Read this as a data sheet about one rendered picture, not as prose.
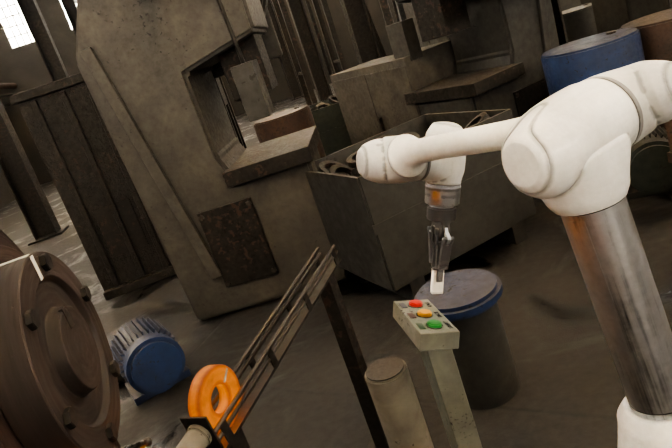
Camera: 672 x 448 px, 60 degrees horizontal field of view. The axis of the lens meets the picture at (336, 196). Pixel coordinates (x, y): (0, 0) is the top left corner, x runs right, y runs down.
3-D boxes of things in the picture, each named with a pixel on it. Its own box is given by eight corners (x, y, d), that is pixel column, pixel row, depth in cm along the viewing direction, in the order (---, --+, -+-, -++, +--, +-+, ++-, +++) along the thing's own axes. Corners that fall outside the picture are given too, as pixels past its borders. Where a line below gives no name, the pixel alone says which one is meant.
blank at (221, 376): (223, 440, 139) (234, 441, 137) (179, 426, 128) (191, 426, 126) (236, 374, 147) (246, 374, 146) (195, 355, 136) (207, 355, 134)
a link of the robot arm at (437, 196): (432, 186, 145) (431, 210, 146) (467, 186, 146) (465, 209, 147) (420, 180, 153) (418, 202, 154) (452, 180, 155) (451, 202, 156)
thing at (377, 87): (405, 168, 581) (372, 59, 554) (486, 170, 487) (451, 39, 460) (363, 188, 557) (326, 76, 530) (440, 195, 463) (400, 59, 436)
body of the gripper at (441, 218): (422, 201, 154) (420, 236, 156) (434, 208, 146) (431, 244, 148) (449, 201, 156) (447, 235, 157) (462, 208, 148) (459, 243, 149)
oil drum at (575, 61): (605, 196, 356) (574, 52, 334) (550, 180, 413) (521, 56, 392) (688, 163, 364) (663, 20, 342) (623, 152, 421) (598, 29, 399)
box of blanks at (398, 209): (400, 312, 300) (354, 172, 281) (330, 277, 374) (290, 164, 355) (543, 230, 338) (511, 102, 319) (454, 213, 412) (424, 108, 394)
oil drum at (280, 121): (285, 213, 564) (253, 125, 542) (278, 201, 621) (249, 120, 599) (343, 191, 572) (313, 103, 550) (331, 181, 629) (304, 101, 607)
